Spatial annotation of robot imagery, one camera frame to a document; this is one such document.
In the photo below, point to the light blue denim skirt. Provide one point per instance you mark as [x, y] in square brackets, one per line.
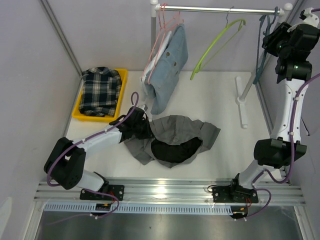
[161, 84]

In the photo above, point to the yellow plastic tray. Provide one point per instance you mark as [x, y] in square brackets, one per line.
[107, 119]

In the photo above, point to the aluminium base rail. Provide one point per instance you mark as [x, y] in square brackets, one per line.
[175, 192]

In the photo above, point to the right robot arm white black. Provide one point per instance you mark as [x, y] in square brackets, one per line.
[276, 156]

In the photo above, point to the blue plastic hanger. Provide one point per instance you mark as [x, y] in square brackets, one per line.
[265, 24]

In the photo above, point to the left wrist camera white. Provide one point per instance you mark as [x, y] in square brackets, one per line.
[144, 107]

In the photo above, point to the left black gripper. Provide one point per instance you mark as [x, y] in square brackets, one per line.
[148, 133]

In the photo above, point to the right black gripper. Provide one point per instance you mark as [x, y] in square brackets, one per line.
[281, 31]

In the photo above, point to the white skirt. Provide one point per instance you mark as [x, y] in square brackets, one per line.
[153, 63]

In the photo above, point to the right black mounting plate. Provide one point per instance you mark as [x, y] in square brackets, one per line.
[225, 195]

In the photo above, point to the green plastic hanger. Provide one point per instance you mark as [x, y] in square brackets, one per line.
[204, 60]

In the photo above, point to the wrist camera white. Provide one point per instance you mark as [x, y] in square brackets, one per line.
[308, 17]
[144, 107]

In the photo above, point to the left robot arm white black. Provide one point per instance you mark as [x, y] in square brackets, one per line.
[65, 165]

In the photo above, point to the black mounting plate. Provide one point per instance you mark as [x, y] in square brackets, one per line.
[110, 189]
[225, 195]

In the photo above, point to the pink wire hanger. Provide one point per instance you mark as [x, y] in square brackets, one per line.
[164, 27]
[155, 8]

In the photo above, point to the grey garment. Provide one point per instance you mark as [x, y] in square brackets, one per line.
[176, 140]

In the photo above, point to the white slotted cable duct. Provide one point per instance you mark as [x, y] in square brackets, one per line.
[224, 210]

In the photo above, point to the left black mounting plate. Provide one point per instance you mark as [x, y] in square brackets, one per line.
[110, 189]

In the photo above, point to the plaid garment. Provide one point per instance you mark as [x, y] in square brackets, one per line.
[100, 92]

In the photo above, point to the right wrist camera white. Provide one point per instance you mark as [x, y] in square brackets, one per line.
[308, 17]

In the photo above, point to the metal clothes rack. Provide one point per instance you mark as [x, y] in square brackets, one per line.
[283, 14]

